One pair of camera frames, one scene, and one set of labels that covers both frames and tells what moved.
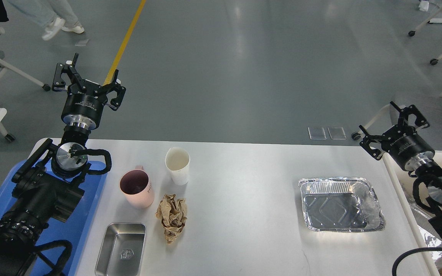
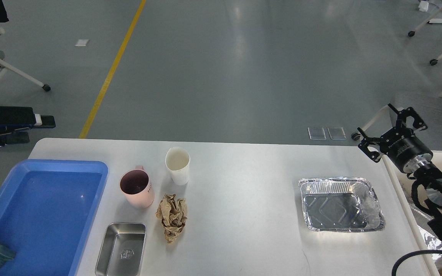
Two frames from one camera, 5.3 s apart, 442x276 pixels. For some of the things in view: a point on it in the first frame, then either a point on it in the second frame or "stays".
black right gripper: x=401 y=142 stays
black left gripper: x=84 y=104 to x=0 y=119
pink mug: x=136 y=185 stays
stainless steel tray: x=122 y=252 stays
